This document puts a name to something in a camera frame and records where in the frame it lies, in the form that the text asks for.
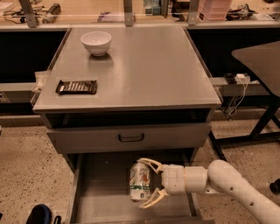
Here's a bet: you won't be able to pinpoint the black side table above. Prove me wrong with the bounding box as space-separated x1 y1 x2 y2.
209 41 280 160

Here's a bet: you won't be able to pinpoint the black drawer handle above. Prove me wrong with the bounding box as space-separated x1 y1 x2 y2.
118 133 144 143

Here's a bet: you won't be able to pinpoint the white power adapter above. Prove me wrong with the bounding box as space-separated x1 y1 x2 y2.
235 73 247 83

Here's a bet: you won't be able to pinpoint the black blue object on floor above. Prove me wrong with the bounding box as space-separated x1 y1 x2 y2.
26 204 62 224

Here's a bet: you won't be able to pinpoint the grey drawer cabinet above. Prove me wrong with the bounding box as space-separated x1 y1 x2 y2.
30 25 223 224

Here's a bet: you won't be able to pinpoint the white ceramic bowl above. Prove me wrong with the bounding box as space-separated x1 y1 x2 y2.
80 31 112 56

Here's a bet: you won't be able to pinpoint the green white 7up can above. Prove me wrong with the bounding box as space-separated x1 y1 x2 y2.
129 163 151 201

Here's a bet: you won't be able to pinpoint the white cables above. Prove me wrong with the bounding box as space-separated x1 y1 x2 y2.
226 78 252 117

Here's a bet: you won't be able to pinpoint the black caster wheel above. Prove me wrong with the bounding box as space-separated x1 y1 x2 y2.
269 178 280 195

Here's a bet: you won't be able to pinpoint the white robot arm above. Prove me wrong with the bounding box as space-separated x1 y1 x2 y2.
137 158 280 224

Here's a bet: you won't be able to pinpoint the dark chocolate bar wrapper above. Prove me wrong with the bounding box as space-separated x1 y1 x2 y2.
55 80 97 95

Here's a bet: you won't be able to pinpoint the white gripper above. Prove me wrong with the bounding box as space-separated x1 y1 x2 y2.
137 157 186 209

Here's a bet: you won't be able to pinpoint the pink plastic bin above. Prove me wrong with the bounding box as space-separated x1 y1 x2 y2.
198 0 232 21

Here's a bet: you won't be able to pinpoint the open grey middle drawer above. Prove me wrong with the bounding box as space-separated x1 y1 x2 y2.
66 150 202 224

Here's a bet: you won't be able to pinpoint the closed grey top drawer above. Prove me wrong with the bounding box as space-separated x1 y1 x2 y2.
47 122 211 154

